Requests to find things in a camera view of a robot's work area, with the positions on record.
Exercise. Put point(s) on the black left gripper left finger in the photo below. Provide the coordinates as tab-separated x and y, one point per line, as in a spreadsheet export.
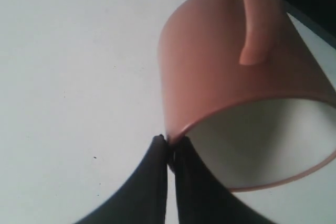
142	198

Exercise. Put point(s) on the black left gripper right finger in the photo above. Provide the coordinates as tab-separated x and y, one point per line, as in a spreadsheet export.
201	198

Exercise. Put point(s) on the pink ceramic mug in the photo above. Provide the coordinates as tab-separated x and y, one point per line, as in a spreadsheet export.
240	82

